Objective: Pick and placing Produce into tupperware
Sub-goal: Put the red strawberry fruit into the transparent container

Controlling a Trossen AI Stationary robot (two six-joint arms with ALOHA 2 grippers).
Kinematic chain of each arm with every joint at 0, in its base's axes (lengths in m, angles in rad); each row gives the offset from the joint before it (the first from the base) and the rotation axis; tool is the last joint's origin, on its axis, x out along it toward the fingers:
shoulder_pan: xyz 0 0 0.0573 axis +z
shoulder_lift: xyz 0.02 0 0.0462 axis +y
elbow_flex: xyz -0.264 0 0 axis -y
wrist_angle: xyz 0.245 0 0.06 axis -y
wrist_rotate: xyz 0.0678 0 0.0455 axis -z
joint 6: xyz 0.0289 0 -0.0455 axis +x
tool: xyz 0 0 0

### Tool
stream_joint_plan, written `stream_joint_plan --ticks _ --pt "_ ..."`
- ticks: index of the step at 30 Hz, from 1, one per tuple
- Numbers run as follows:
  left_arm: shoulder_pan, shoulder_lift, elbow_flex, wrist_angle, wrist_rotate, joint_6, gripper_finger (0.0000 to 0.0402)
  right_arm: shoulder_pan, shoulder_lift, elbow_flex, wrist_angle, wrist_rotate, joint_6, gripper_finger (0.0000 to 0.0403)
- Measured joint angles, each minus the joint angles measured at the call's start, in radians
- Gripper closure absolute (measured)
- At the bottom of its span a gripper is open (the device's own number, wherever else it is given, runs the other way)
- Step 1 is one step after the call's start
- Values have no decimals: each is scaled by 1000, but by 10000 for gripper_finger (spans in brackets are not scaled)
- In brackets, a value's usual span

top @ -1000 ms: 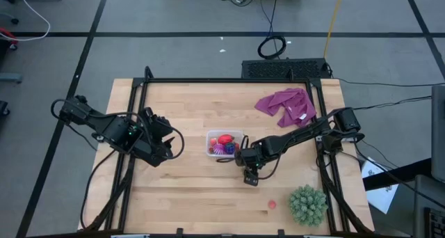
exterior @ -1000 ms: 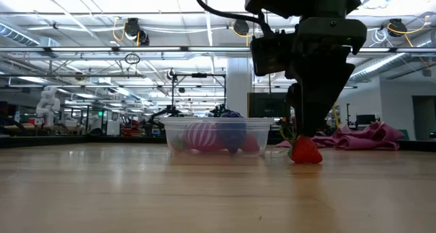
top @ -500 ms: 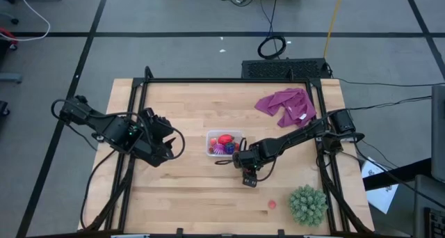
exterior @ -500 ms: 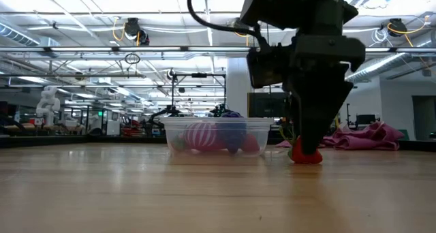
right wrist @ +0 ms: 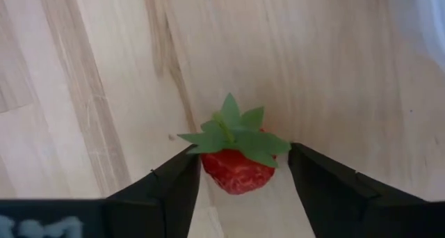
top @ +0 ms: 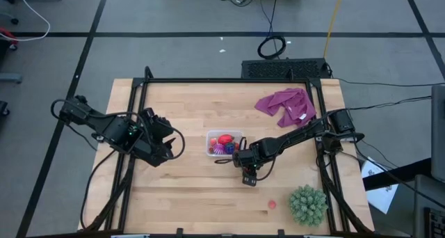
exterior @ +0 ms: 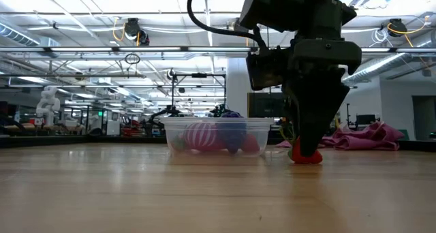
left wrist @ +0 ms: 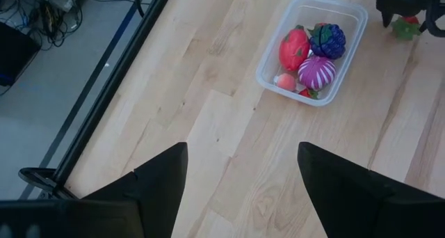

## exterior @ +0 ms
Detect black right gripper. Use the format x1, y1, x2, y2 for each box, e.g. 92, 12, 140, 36
285, 37, 362, 158

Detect red strawberry toy green leaves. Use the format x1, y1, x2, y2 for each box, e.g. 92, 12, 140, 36
287, 136, 324, 165

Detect pale pink strawberry toy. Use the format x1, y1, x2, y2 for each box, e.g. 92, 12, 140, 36
240, 133, 262, 155

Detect purple grape bunch toy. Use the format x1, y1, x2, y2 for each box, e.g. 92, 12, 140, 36
217, 110, 248, 155

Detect clear plastic tupperware container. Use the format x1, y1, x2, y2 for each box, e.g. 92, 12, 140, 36
159, 116, 275, 158

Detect magenta cloth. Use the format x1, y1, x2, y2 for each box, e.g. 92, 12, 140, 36
275, 121, 405, 151

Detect ceiling cable reel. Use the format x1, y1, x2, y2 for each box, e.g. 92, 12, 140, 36
123, 17, 151, 46
387, 18, 408, 38

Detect black wall monitor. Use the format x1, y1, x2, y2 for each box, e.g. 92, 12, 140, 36
247, 92, 287, 119

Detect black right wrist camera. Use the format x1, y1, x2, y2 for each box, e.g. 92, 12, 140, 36
245, 47, 290, 91

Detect silver ceiling duct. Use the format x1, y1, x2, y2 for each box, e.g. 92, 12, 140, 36
342, 52, 415, 86

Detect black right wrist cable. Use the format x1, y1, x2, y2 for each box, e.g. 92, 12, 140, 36
186, 0, 268, 50

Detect black frame cell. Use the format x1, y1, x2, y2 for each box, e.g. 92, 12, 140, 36
170, 72, 228, 118

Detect black aluminium table frame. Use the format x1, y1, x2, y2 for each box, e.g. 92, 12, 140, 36
0, 134, 436, 153

